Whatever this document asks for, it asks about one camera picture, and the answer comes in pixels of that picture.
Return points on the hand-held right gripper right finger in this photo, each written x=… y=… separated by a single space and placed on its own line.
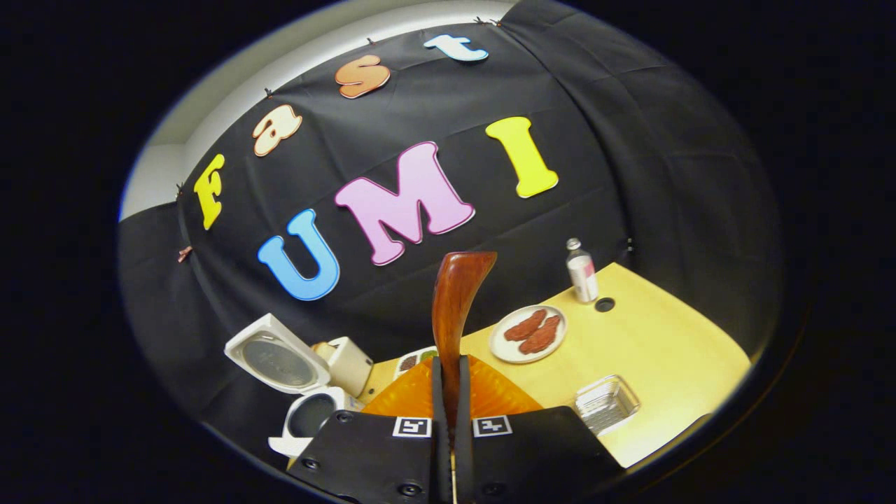
x=464 y=399

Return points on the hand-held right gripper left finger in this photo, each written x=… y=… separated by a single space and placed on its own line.
x=439 y=399

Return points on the brown wooden spoon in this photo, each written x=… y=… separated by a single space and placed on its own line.
x=455 y=294

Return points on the white rice cooker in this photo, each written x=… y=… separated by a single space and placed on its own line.
x=280 y=360

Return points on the white divided grain dish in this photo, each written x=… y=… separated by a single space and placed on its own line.
x=409 y=362

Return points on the white round plate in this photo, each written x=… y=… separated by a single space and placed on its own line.
x=500 y=346

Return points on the red sausage piece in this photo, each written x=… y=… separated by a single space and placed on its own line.
x=525 y=325
x=540 y=336

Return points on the white toaster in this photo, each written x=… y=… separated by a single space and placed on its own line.
x=350 y=364

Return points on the toast bread slice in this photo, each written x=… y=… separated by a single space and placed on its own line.
x=322 y=347

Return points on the clear bottle with pink label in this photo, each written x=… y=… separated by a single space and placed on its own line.
x=583 y=276

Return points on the black backdrop cloth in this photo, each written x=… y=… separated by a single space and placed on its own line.
x=630 y=175

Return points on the copper cloth clip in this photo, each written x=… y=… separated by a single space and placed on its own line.
x=184 y=253

